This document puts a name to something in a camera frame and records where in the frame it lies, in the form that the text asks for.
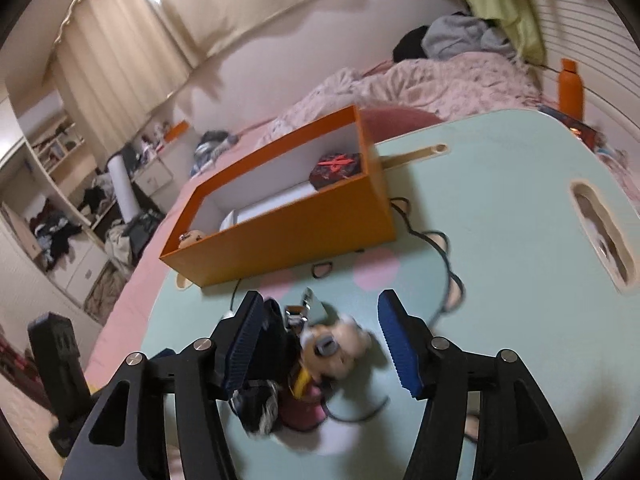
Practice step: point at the white shelf unit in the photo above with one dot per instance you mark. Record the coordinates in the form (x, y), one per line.
(55, 160)

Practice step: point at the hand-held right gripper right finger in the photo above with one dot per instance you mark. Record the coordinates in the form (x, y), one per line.
(400, 345)

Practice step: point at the striped clothes pile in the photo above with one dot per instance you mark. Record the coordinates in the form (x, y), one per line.
(215, 142)

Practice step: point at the heap of dark clothes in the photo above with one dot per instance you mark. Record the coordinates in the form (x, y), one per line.
(55, 232)

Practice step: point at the white low cabinet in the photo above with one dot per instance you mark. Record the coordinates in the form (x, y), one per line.
(155, 175)

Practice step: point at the white paper roll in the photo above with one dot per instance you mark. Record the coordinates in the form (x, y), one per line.
(122, 185)

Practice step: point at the dark red-patterned small box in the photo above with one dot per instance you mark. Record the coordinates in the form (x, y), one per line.
(336, 169)

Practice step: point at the pink floral duvet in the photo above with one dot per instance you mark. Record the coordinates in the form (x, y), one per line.
(425, 85)

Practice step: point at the maroon cushion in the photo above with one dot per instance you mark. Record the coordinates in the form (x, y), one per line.
(400, 119)

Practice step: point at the small orange box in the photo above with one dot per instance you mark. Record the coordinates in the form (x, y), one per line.
(175, 131)

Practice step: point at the orange water bottle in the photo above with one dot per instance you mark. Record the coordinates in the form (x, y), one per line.
(570, 87)

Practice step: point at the orange cardboard box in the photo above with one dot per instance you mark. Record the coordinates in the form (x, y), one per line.
(300, 245)

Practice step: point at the beige curtains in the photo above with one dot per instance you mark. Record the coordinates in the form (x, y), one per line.
(125, 35)

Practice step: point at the black clothing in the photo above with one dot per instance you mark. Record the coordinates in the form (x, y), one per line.
(407, 47)

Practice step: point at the patterned floor rug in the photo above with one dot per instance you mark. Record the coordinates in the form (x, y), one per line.
(105, 290)

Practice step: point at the white slatted headboard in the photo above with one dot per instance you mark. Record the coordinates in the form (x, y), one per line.
(585, 10)

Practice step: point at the colourful book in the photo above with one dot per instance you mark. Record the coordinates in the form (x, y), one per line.
(575, 127)

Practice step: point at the grey clothing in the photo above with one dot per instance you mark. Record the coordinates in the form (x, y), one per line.
(460, 35)

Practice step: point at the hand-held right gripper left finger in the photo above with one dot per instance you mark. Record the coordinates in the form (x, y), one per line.
(244, 342)

